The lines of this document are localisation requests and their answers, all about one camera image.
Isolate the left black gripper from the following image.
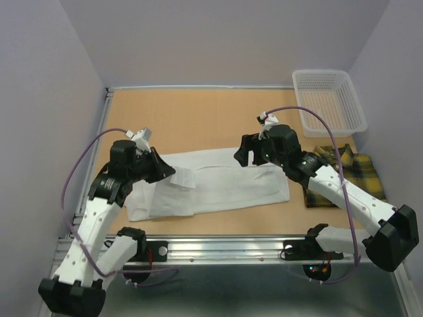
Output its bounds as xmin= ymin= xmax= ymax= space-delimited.
xmin=130 ymin=146 xmax=176 ymax=182

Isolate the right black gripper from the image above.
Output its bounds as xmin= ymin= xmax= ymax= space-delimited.
xmin=233 ymin=132 xmax=287 ymax=168

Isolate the white long sleeve shirt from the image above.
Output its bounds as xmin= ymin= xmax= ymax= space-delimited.
xmin=125 ymin=148 xmax=290 ymax=222

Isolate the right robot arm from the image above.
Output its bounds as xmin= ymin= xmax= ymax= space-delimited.
xmin=234 ymin=124 xmax=419 ymax=272

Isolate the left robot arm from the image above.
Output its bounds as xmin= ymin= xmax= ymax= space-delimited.
xmin=38 ymin=140 xmax=175 ymax=316

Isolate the white plastic basket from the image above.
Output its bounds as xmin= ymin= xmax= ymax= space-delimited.
xmin=292 ymin=69 xmax=367 ymax=137

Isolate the yellow plaid folded shirt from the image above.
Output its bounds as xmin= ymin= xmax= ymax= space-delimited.
xmin=303 ymin=143 xmax=387 ymax=208

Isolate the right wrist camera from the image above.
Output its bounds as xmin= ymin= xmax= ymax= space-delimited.
xmin=256 ymin=112 xmax=280 ymax=139

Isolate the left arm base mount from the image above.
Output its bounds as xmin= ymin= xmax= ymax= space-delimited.
xmin=129 ymin=241 xmax=169 ymax=263

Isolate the aluminium front rail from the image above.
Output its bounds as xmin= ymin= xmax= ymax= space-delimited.
xmin=54 ymin=234 xmax=406 ymax=265

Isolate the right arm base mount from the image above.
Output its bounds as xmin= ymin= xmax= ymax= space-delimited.
xmin=280 ymin=239 xmax=344 ymax=261

